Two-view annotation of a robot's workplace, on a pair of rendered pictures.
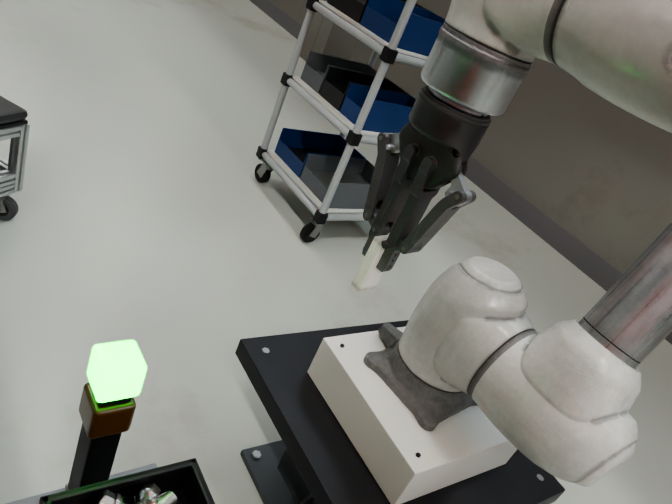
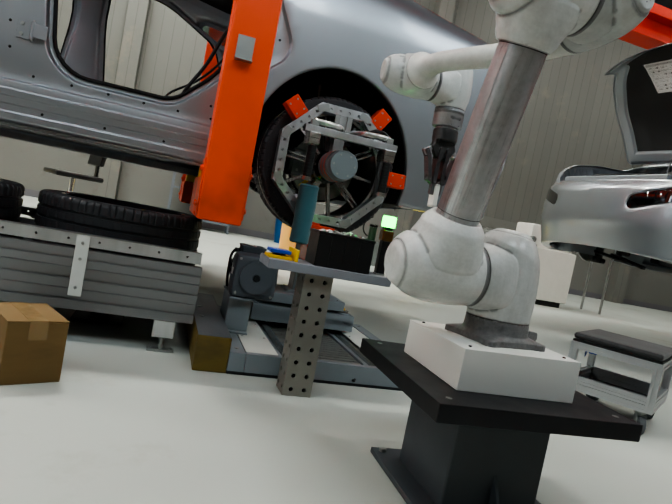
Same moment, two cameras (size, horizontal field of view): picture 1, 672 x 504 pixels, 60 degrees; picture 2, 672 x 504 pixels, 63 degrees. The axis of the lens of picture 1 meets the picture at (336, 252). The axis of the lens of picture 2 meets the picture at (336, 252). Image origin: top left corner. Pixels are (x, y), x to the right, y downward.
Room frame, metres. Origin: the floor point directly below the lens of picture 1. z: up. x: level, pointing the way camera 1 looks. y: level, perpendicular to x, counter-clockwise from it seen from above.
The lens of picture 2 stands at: (1.15, -1.65, 0.61)
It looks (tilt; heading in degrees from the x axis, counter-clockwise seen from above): 3 degrees down; 118
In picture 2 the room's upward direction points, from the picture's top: 11 degrees clockwise
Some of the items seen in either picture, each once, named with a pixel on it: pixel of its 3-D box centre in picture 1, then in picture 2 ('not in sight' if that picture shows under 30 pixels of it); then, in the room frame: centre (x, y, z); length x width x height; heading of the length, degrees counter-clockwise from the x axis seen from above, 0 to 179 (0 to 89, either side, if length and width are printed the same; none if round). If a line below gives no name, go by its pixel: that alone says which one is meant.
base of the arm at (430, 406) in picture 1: (422, 363); (501, 329); (0.89, -0.24, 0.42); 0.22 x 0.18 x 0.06; 53
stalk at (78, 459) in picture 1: (100, 432); (384, 246); (0.37, 0.14, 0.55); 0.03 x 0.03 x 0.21; 46
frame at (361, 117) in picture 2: not in sight; (332, 166); (-0.15, 0.57, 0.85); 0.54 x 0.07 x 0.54; 46
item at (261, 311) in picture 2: not in sight; (295, 309); (-0.27, 0.69, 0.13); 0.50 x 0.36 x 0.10; 46
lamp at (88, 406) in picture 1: (107, 407); (386, 235); (0.37, 0.14, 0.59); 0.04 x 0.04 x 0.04; 46
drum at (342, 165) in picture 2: not in sight; (337, 166); (-0.10, 0.52, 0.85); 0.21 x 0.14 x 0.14; 136
